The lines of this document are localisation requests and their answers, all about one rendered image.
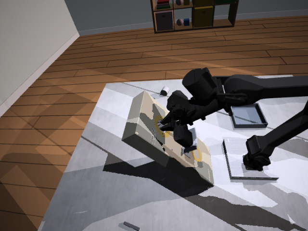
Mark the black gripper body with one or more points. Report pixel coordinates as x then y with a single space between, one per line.
181 133

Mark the small white cylinder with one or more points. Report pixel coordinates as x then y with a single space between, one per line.
165 91

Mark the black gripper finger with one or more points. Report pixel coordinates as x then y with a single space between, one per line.
169 127
168 118

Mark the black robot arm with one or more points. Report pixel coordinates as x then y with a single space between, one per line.
244 90

